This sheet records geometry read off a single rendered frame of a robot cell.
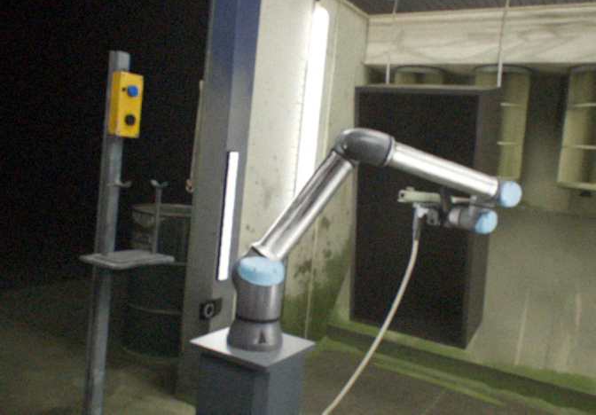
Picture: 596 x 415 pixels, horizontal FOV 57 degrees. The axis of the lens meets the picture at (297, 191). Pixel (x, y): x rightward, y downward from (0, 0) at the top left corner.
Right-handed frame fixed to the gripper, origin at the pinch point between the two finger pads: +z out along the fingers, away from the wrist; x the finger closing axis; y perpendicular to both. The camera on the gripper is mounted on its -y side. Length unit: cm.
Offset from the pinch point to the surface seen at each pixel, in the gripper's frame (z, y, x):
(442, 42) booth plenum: 81, -97, 93
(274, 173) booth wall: 88, -3, -20
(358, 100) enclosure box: 34, -44, -12
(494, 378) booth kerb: 15, 102, 101
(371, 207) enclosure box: 49, 9, 19
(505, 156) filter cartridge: 41, -28, 119
